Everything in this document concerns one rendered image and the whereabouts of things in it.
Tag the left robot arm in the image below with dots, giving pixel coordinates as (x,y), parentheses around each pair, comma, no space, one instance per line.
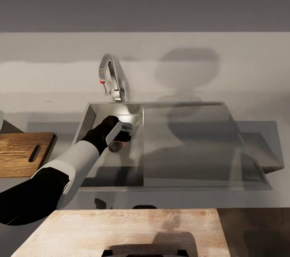
(23,208)

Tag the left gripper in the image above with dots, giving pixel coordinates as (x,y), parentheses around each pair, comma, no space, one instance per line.
(124,137)

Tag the drop in sink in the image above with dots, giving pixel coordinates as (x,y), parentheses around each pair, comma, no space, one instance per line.
(174,146)

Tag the cutting board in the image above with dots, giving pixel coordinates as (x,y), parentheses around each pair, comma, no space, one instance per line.
(17,151)

